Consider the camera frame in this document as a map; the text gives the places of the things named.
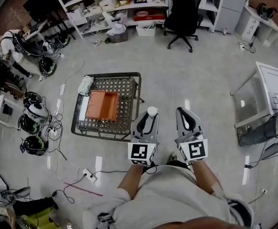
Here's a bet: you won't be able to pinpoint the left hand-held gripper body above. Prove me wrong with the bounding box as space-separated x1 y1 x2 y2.
127 132 160 167

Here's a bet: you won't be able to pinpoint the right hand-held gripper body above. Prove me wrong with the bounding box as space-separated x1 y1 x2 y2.
175 130 209 166

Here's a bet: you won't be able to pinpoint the small white item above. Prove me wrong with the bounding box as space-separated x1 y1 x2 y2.
147 106 159 118

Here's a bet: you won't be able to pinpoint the orange box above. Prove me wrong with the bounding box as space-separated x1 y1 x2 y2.
84 90 120 122

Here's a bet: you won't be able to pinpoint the person's left forearm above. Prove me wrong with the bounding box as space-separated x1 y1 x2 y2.
117 164 146 200

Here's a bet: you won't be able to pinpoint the person's right forearm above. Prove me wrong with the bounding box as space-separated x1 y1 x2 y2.
190 160 223 196

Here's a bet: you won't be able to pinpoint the red flat box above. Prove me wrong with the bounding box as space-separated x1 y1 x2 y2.
133 8 166 22

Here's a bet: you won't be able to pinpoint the dark metal lattice table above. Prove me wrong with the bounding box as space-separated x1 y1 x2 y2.
71 72 145 142

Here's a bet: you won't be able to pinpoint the person's light grey shirt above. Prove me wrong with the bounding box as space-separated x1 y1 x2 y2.
82 163 254 229

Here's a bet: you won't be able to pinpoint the white flat board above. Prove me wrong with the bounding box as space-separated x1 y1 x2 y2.
77 95 91 122

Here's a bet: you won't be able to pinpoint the white wet wipes packet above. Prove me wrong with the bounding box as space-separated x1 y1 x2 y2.
77 75 95 96

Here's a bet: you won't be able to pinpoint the pink strip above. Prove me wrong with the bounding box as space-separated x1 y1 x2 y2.
63 182 104 197

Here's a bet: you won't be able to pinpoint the grey basket with papers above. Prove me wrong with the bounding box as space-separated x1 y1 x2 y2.
106 23 129 44

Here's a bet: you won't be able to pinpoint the white plastic bin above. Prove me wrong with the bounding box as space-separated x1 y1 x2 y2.
135 21 157 38

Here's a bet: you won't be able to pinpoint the white helmet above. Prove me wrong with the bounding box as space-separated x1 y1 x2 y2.
25 103 50 124

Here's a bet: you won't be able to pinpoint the black helmet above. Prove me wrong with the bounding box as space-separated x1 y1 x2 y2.
20 135 49 156
18 114 41 135
38 56 58 77
55 31 71 48
22 91 43 108

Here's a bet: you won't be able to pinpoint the black office chair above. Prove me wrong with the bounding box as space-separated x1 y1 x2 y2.
163 0 205 53

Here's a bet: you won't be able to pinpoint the white desk with cubbies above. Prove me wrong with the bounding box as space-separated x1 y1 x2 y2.
234 4 278 48

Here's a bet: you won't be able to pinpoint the narrow white shelf unit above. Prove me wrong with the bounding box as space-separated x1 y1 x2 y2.
196 0 227 33

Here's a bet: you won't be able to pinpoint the yellow-green bag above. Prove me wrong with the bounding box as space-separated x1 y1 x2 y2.
21 207 56 229

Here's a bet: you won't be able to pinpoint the white cabinet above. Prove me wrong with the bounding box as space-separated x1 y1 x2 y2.
214 0 250 35

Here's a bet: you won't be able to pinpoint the black headsets on desk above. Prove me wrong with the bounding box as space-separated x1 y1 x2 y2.
256 2 278 21

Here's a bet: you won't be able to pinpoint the black bags pile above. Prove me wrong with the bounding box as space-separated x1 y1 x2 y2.
0 55 27 100

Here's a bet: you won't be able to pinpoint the black monitor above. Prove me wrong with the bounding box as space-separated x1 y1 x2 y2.
22 0 66 21

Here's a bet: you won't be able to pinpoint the white frame table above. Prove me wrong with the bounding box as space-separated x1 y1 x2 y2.
230 61 278 129

